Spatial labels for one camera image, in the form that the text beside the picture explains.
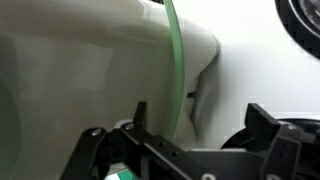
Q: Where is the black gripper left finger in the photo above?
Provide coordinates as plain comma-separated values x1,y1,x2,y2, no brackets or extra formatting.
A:
59,101,201,180

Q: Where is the white dust bin green lid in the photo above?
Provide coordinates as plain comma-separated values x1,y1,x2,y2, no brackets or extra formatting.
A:
0,0,221,180

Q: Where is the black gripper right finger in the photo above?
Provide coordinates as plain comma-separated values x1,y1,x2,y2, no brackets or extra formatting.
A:
244,103,320,180

